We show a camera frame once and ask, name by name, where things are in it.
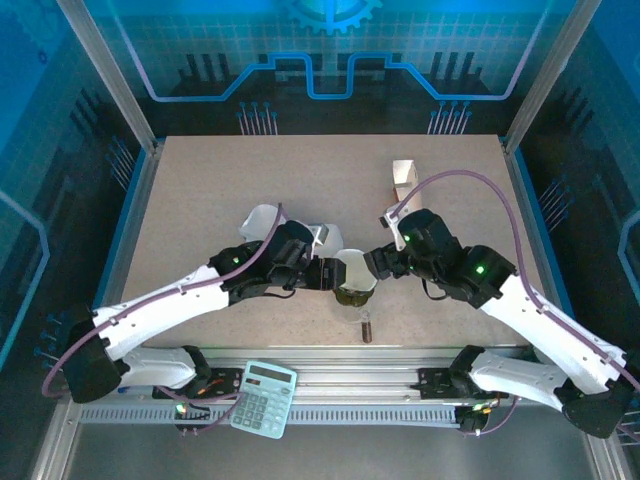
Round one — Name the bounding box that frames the white paper coffee filter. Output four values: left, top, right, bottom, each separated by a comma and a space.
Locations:
319, 223, 346, 256
332, 248, 377, 294
238, 203, 281, 244

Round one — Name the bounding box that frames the dark green dripper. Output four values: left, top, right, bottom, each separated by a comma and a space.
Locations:
333, 284, 372, 307

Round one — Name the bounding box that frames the clear glass server brown handle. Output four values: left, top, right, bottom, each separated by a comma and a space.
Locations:
342, 299, 374, 346

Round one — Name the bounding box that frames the orange white filter box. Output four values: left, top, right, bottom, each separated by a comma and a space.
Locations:
389, 158, 422, 209

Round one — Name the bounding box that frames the mint green calculator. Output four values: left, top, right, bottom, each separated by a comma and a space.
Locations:
229, 360, 298, 440

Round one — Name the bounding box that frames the black controller board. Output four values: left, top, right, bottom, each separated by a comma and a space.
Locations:
172, 403, 211, 436
457, 402, 494, 435

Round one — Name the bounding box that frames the aluminium side rail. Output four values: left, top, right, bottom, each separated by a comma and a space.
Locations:
82, 139, 166, 364
501, 137, 576, 321

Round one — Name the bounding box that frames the aluminium front rail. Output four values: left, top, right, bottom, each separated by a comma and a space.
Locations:
92, 344, 591, 404

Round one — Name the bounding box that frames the grey slotted cable duct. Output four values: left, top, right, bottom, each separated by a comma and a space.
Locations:
79, 403, 471, 427

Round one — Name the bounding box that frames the aluminium corner post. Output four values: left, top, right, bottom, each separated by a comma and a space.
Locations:
504, 0, 599, 151
54, 0, 166, 154

